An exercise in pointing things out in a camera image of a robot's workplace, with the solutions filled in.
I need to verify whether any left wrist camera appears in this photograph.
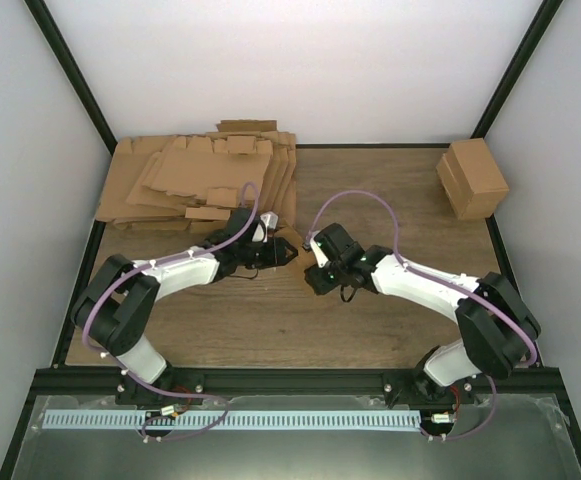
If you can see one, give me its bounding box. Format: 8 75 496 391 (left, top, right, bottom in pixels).
251 211 279 243

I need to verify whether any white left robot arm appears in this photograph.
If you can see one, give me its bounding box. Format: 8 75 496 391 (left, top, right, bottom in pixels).
70 207 298 404

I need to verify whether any stack of flat cardboard blanks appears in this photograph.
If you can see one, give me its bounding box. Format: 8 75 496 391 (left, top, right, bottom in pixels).
96 119 298 232

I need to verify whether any folded brown cardboard box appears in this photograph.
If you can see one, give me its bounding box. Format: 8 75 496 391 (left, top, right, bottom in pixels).
436 138 509 220

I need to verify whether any brown cardboard box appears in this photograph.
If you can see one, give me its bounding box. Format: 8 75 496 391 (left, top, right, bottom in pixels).
436 138 509 220
276 226 316 295

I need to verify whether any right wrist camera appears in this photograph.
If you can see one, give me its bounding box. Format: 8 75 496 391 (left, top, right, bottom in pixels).
303 237 329 268

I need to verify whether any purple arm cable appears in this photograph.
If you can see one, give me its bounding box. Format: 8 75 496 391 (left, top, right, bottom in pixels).
307 191 539 443
83 181 262 445

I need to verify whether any white slotted cable duct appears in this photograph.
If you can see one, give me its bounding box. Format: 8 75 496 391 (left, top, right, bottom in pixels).
41 409 421 433

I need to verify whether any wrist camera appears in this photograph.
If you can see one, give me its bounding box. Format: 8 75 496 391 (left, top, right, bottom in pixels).
303 237 329 268
251 211 279 243

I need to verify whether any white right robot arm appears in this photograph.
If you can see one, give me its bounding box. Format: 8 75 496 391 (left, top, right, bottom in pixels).
305 223 541 403

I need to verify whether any black aluminium frame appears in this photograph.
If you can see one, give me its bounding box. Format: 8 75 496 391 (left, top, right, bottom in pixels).
0 1 576 479

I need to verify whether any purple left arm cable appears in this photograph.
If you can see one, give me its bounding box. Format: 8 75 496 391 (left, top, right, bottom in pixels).
83 181 262 445

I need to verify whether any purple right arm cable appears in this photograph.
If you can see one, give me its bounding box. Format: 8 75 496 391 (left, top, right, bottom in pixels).
307 191 539 443

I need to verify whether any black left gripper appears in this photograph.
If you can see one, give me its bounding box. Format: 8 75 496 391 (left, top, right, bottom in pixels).
238 237 298 269

